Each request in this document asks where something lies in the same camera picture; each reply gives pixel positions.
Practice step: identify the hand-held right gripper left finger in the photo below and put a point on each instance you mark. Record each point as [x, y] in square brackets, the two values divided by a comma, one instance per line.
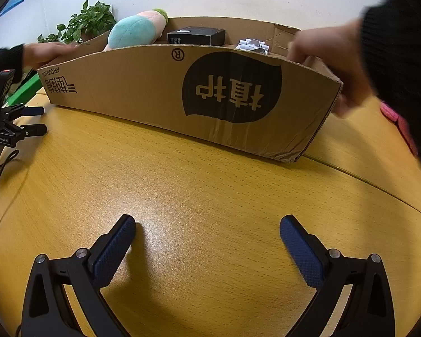
[112, 252]

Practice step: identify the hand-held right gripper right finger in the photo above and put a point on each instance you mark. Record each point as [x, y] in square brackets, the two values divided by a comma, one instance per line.
[301, 252]

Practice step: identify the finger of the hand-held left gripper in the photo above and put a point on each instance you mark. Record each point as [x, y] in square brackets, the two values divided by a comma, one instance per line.
[31, 110]
[35, 130]

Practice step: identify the brown cardboard box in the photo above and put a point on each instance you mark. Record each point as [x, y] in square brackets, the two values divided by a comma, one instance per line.
[126, 94]

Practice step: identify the pink and teal plush toy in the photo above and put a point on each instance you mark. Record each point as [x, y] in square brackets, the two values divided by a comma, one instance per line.
[133, 31]

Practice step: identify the white phone case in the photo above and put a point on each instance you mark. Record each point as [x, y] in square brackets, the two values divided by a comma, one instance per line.
[252, 45]

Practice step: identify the person's left forearm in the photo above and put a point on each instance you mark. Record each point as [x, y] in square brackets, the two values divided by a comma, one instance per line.
[3, 63]

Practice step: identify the person's right forearm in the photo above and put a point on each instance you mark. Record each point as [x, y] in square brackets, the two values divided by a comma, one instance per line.
[400, 59]

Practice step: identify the person's left hand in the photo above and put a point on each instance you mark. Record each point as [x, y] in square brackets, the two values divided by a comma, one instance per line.
[45, 54]

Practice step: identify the person's right hand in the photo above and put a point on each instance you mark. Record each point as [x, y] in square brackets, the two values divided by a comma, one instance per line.
[329, 63]

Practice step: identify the green potted plant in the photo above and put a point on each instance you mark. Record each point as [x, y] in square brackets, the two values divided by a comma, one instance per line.
[91, 19]

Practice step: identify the small black box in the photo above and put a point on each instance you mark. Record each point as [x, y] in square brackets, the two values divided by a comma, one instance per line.
[196, 36]

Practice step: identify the green curved chair frame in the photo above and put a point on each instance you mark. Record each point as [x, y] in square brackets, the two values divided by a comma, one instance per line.
[24, 89]

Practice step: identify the blue wall poster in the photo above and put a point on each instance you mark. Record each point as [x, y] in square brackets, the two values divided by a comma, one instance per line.
[12, 1]

